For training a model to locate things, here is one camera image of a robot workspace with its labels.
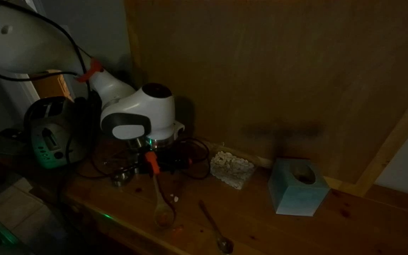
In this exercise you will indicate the small white pieces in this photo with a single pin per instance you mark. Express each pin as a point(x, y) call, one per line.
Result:
point(175, 198)

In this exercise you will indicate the blue block with round hole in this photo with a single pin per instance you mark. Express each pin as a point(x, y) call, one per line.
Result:
point(296, 194)

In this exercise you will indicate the wooden spoon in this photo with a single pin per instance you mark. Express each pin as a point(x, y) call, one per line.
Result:
point(163, 212)

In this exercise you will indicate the silver toaster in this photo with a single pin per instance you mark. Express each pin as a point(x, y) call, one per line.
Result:
point(53, 141)

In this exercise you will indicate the silver measuring cup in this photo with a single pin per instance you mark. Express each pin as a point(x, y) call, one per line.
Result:
point(120, 179)

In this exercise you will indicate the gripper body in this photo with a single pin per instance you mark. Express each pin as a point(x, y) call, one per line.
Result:
point(170, 159)

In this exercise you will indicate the white pebble trivet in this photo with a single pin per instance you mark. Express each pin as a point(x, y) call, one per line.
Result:
point(232, 170)

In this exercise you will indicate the metal measuring spoon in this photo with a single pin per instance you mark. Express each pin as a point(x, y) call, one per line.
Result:
point(213, 225)

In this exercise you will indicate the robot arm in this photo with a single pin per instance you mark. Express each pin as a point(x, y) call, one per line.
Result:
point(20, 42)

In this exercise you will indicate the cardboard box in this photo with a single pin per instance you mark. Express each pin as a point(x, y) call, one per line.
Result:
point(50, 86)

